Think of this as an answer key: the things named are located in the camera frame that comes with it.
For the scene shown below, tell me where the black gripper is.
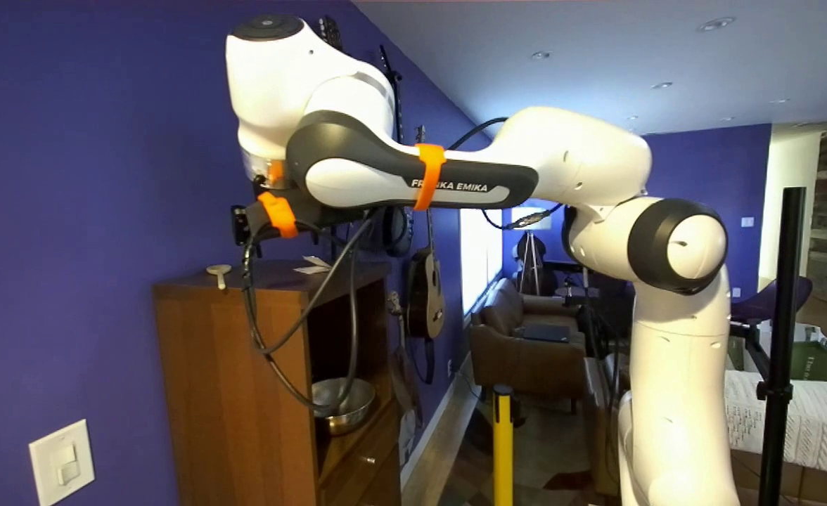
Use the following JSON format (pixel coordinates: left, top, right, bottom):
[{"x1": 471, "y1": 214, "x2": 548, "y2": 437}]
[{"x1": 231, "y1": 198, "x2": 276, "y2": 251}]

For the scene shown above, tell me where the silver metal bowl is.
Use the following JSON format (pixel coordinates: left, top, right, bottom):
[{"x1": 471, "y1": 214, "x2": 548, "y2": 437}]
[{"x1": 309, "y1": 377, "x2": 381, "y2": 438}]

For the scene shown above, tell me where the small white flat object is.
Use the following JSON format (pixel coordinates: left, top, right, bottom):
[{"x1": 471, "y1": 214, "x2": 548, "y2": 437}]
[{"x1": 292, "y1": 252, "x2": 336, "y2": 279}]

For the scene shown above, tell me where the brown wooden cabinet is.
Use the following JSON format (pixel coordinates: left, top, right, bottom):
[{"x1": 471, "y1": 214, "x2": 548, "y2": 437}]
[{"x1": 151, "y1": 258, "x2": 409, "y2": 506}]

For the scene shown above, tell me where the small brown guitar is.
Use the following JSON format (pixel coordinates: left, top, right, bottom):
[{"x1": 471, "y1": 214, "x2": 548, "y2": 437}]
[{"x1": 403, "y1": 123, "x2": 451, "y2": 342}]

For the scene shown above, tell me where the white window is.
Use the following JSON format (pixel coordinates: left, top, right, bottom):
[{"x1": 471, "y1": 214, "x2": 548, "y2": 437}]
[{"x1": 455, "y1": 205, "x2": 506, "y2": 311}]

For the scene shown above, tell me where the white shade tripod lamp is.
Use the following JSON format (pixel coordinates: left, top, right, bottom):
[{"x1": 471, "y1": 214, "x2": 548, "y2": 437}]
[{"x1": 511, "y1": 227, "x2": 548, "y2": 299}]

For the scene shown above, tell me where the brown sofa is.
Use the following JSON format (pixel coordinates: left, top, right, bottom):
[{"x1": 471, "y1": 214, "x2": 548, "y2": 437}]
[{"x1": 466, "y1": 279, "x2": 592, "y2": 407}]

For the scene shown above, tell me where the yellow pole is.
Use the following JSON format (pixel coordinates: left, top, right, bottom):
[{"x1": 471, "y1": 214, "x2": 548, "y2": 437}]
[{"x1": 489, "y1": 383, "x2": 518, "y2": 506}]

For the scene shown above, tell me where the green storage bin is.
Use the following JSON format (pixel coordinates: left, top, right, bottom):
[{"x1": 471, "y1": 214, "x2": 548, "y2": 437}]
[{"x1": 791, "y1": 340, "x2": 827, "y2": 385}]

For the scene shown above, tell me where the bed with white blanket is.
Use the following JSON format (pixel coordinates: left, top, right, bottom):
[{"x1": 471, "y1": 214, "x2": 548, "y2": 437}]
[{"x1": 721, "y1": 369, "x2": 827, "y2": 483}]

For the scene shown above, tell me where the orange velcro strap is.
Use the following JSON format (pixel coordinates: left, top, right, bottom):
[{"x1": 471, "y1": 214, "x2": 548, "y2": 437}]
[
  {"x1": 257, "y1": 191, "x2": 300, "y2": 238},
  {"x1": 410, "y1": 141, "x2": 448, "y2": 214}
]

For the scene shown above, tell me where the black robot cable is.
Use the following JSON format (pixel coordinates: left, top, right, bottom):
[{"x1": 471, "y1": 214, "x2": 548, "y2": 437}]
[{"x1": 240, "y1": 116, "x2": 568, "y2": 415}]

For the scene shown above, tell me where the white light switch plate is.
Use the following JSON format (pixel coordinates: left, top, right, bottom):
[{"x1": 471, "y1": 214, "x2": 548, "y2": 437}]
[{"x1": 26, "y1": 420, "x2": 98, "y2": 506}]

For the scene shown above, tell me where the black camera stand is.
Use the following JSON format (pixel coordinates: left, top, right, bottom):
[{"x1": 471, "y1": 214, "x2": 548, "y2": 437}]
[{"x1": 755, "y1": 186, "x2": 808, "y2": 506}]

